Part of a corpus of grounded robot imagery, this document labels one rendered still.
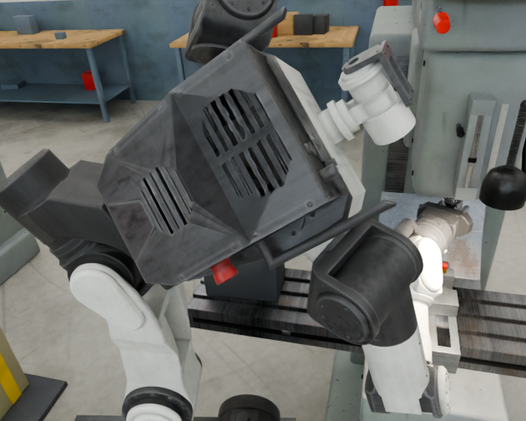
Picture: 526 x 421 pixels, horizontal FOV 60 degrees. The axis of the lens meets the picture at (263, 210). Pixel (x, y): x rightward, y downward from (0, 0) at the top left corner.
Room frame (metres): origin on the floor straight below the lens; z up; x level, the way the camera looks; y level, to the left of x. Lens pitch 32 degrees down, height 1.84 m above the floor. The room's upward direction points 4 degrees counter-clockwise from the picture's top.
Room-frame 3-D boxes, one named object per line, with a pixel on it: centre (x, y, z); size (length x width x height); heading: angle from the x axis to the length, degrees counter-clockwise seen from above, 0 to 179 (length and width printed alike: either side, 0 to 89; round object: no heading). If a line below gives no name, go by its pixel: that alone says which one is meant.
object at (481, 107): (0.81, -0.41, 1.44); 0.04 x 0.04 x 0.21; 74
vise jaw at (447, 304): (0.87, -0.40, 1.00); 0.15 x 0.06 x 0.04; 73
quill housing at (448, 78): (0.92, -0.45, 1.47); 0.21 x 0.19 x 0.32; 74
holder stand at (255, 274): (1.07, 0.07, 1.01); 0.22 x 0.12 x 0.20; 76
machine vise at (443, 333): (0.89, -0.41, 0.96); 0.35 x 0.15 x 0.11; 163
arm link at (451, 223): (0.84, -0.39, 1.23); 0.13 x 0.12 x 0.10; 49
